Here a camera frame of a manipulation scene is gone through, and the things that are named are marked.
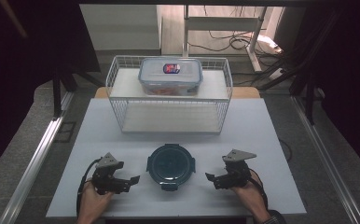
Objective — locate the white metal frame stand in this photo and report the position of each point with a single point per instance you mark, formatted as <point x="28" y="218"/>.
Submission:
<point x="221" y="23"/>

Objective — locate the clear rectangular lidded food container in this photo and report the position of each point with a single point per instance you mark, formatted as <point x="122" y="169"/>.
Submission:
<point x="170" y="77"/>

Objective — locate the aluminium rail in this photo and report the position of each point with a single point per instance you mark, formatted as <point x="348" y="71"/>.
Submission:
<point x="32" y="169"/>
<point x="327" y="158"/>

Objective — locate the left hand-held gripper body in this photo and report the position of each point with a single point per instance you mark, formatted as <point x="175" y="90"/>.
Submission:
<point x="106" y="182"/>

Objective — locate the wooden board under table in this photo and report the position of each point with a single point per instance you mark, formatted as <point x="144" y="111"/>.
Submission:
<point x="246" y="92"/>

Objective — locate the white cabinet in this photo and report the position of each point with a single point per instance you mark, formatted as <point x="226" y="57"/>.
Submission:
<point x="119" y="28"/>

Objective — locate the dark sleeve cuff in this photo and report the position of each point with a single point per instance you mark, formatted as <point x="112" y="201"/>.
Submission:
<point x="277" y="217"/>

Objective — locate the person's left hand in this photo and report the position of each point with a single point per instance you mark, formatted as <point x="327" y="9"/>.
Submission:
<point x="91" y="202"/>

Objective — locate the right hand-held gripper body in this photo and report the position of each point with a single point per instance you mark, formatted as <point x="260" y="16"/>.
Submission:
<point x="237" y="177"/>

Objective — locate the dark curtain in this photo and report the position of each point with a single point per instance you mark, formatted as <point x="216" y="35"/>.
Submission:
<point x="355" y="77"/>
<point x="16" y="77"/>

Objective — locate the black metal stand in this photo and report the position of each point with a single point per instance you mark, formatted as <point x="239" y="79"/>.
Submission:
<point x="308" y="93"/>
<point x="57" y="93"/>

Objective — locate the white power strip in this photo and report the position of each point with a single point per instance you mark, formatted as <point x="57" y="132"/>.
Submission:
<point x="277" y="74"/>

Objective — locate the person's right hand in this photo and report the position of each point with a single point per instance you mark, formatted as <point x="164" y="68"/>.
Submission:
<point x="252" y="197"/>

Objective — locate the round dark lidded food container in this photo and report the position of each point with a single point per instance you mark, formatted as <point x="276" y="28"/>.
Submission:
<point x="170" y="166"/>

